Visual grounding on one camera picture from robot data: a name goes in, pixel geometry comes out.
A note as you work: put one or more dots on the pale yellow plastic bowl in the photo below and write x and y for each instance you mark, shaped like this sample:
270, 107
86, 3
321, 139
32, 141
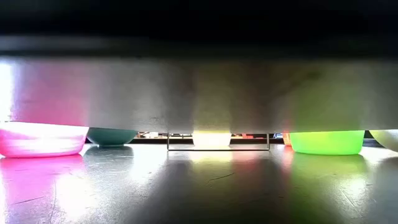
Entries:
211, 139

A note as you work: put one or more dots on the orange plastic bowl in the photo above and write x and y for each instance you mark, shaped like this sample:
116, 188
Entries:
286, 139

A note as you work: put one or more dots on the teal bowl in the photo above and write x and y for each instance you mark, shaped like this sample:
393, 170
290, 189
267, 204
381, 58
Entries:
110, 137

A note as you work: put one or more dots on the yellow-green plastic bowl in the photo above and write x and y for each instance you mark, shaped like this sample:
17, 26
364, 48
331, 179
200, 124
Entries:
326, 142

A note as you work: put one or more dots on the pink plastic bowl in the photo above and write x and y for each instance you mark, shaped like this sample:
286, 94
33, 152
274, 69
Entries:
40, 140

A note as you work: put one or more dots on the white bowl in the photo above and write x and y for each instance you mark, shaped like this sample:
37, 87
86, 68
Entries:
387, 138

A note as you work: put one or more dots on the small red background item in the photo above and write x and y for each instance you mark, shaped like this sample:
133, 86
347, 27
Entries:
247, 136

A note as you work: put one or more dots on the white background object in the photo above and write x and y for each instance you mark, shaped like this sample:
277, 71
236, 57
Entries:
277, 135

